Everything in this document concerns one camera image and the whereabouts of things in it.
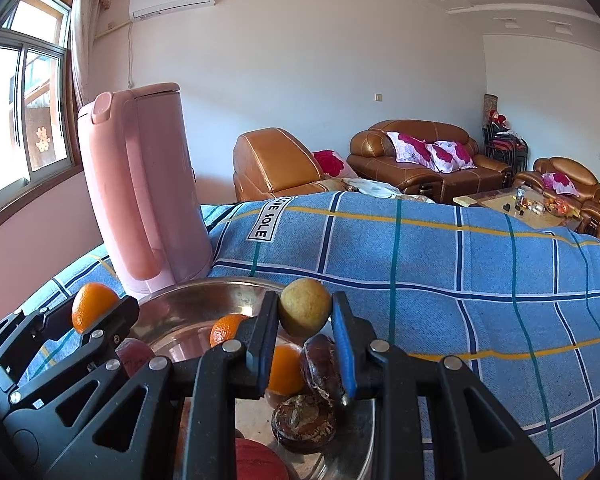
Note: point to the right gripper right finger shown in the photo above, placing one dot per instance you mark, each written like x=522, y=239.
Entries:
x=472, y=434

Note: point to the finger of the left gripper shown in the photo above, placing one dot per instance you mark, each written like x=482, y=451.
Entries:
x=32, y=343
x=98, y=345

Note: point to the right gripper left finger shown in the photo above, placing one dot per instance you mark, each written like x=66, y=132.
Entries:
x=179, y=418

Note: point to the small orange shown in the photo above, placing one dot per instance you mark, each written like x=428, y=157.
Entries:
x=91, y=302

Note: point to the orange with stem middle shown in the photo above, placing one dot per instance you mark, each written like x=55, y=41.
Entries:
x=225, y=328

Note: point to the large orange front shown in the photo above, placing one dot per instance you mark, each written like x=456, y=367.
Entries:
x=285, y=378

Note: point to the dark dried fruit front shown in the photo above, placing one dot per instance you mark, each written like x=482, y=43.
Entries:
x=304, y=424

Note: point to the dark dried fruit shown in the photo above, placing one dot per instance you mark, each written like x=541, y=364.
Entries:
x=320, y=369
x=304, y=424

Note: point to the dark dried fruit back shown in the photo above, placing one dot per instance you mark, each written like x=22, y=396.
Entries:
x=320, y=369

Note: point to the yellow-green small fruit back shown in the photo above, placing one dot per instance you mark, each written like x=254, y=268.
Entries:
x=304, y=307

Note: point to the red pomegranate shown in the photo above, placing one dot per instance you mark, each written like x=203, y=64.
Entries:
x=134, y=354

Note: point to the stainless steel bowl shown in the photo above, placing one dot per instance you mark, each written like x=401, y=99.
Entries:
x=176, y=323

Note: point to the blue plaid tablecloth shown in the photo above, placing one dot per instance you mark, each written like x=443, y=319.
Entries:
x=521, y=307

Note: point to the pink electric kettle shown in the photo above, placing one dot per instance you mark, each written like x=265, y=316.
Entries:
x=143, y=188

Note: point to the coffee table with items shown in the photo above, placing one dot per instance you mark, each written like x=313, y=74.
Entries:
x=527, y=205

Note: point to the brown leather armchair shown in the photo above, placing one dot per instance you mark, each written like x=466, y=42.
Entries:
x=588, y=186
x=271, y=162

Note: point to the brown leather right armchair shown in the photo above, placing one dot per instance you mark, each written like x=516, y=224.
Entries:
x=588, y=186

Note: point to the floral pillow right armchair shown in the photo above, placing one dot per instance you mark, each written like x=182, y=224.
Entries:
x=559, y=183

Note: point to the floral pillow right sofa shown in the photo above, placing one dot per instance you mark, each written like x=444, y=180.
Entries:
x=449, y=156

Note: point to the floral pillow sofa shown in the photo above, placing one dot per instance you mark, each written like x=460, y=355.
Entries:
x=449, y=156
x=410, y=150

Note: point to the floral pillow left sofa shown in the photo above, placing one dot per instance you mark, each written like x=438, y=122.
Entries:
x=410, y=150

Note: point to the stacked dark chairs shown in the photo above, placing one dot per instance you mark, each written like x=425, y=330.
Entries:
x=502, y=144

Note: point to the red pillow on armchair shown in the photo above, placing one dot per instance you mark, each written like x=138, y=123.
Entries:
x=333, y=165

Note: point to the brown leather sofa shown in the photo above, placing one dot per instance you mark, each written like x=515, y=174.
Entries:
x=372, y=156

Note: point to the pale curtain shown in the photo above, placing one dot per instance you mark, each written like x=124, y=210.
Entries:
x=83, y=23

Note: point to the window with frame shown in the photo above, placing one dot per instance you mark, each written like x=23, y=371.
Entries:
x=38, y=143

